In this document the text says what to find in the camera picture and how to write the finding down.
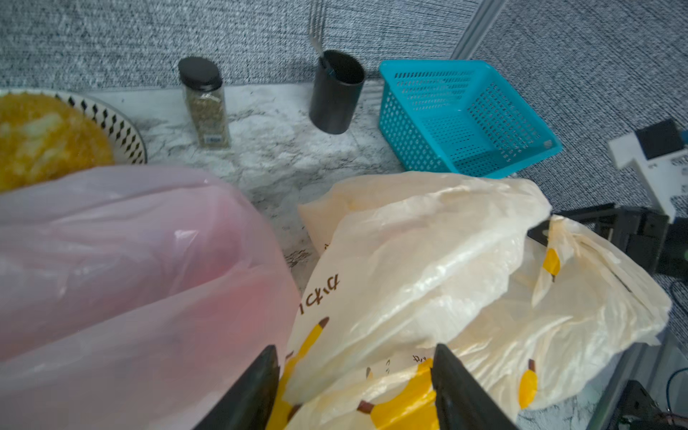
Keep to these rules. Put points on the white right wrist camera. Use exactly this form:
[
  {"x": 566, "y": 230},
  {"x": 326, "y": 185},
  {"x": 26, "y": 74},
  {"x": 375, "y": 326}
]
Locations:
[{"x": 658, "y": 154}]

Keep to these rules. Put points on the glass herb spice jar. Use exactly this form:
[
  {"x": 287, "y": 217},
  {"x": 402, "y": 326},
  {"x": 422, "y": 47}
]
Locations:
[{"x": 204, "y": 96}]

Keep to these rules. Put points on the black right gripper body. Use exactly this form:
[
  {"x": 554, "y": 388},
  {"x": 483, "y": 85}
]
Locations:
[{"x": 641, "y": 233}]

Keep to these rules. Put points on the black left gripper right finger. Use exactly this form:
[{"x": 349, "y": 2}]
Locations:
[{"x": 461, "y": 403}]

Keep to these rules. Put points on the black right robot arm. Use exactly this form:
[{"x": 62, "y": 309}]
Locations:
[{"x": 677, "y": 249}]

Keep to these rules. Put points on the metal fork in cup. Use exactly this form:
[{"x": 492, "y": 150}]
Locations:
[{"x": 315, "y": 32}]

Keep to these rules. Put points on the cream banana print plastic bag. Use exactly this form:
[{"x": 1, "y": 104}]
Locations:
[{"x": 533, "y": 304}]

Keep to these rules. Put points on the yellow food on plate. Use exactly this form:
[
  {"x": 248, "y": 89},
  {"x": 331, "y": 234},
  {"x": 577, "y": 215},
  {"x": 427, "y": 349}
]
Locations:
[{"x": 43, "y": 139}]

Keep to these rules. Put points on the black cylindrical cup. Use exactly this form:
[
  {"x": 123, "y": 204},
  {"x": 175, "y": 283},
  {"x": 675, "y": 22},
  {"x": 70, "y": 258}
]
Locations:
[{"x": 335, "y": 97}]

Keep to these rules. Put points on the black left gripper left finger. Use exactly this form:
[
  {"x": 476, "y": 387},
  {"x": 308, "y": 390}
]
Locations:
[{"x": 248, "y": 404}]

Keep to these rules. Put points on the patterned plate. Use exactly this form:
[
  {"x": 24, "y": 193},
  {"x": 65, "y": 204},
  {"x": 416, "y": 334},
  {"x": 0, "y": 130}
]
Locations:
[{"x": 125, "y": 140}]

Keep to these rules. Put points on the teal plastic basket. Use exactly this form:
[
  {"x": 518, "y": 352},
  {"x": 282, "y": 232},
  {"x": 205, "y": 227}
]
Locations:
[{"x": 460, "y": 116}]

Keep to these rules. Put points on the pink plastic bag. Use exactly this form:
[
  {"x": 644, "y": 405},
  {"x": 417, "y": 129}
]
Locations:
[{"x": 134, "y": 298}]

